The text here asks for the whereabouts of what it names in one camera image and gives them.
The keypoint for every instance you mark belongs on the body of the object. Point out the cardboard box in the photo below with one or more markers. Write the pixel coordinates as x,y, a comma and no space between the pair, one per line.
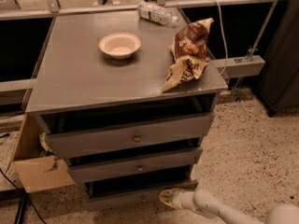
35,172

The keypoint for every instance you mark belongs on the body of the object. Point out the grey top drawer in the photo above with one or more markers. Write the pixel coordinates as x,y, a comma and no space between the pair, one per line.
94,141

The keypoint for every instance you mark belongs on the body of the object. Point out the brown chip bag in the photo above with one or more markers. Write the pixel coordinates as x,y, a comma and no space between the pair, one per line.
192,39

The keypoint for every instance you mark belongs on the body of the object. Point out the dark cabinet at right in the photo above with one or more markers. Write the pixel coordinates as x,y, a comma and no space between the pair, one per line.
278,83

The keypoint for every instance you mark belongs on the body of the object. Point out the diagonal metal rod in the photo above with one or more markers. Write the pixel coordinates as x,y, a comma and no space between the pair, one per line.
262,25

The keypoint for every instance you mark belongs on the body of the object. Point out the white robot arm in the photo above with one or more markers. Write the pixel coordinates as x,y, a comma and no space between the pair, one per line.
204,203

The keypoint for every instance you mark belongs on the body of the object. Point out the clear plastic water bottle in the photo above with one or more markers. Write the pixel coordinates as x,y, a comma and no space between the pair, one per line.
155,13

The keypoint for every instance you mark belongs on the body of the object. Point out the padded gripper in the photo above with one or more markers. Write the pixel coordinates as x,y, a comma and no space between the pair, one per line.
180,200

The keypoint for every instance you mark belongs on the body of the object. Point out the grey middle drawer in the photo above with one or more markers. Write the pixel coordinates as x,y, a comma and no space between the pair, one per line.
133,166

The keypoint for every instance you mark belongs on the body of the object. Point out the white paper bowl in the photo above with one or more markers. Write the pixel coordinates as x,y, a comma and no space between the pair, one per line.
120,45

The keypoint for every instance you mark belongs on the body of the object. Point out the yellow snack bag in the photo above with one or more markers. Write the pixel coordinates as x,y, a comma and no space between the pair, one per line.
189,63

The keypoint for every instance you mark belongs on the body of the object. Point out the grey metal frame rail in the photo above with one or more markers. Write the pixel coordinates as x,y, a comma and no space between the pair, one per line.
11,10

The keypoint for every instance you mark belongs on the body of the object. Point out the grey bottom drawer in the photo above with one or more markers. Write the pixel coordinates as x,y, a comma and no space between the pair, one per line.
141,188

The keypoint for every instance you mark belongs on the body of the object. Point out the grey drawer cabinet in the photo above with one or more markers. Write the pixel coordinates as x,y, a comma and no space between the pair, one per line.
79,87

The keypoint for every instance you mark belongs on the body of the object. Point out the green snack packet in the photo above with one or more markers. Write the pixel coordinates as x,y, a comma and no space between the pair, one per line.
42,140

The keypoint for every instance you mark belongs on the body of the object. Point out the grey drawer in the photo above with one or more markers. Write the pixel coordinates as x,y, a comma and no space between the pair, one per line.
141,188
94,141
133,166

